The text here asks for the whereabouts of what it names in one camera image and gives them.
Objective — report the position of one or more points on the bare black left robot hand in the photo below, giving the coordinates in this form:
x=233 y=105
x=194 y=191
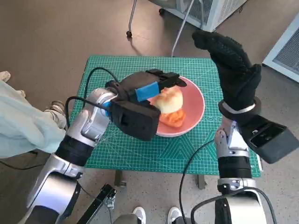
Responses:
x=140 y=86

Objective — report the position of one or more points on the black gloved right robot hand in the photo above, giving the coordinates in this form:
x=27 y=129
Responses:
x=236 y=77

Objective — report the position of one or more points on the round toy bread bun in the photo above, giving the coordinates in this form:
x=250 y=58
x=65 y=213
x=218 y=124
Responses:
x=170 y=100

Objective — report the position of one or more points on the long orange striped toy bread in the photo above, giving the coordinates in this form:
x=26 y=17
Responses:
x=175 y=119

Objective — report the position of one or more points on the pink bowl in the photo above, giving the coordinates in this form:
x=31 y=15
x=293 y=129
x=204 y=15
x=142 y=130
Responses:
x=194 y=105

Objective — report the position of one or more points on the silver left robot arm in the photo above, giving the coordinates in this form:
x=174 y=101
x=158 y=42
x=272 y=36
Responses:
x=93 y=121

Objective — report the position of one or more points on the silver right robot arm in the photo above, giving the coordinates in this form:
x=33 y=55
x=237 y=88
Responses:
x=233 y=165

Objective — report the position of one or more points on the white vented floor unit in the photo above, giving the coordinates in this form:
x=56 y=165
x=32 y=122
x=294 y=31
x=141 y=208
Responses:
x=285 y=53

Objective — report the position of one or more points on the white vented cabinet on castors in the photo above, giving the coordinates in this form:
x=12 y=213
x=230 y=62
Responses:
x=219 y=11

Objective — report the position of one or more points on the grey metal tube leg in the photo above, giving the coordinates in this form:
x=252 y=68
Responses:
x=181 y=31

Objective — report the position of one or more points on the metal chair leg with castor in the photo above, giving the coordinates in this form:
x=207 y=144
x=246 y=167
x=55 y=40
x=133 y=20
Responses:
x=131 y=16

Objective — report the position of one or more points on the green cutting mat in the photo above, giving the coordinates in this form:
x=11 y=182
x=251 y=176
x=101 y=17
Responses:
x=140 y=158

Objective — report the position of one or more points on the grey table leg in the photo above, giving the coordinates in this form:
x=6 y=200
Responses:
x=202 y=183
x=120 y=178

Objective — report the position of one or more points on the black metal bar with clamp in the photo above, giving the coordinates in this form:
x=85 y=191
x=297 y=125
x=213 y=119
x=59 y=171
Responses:
x=102 y=198

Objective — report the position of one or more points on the white shoe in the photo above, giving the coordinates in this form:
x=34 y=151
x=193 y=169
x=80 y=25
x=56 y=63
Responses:
x=139 y=214
x=174 y=214

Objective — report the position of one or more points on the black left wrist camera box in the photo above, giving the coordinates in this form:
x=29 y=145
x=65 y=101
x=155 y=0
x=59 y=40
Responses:
x=135 y=121

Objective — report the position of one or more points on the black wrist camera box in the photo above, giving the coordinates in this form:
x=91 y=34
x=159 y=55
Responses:
x=273 y=140
x=135 y=121

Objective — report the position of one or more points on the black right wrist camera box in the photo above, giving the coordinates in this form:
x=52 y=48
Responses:
x=273 y=140

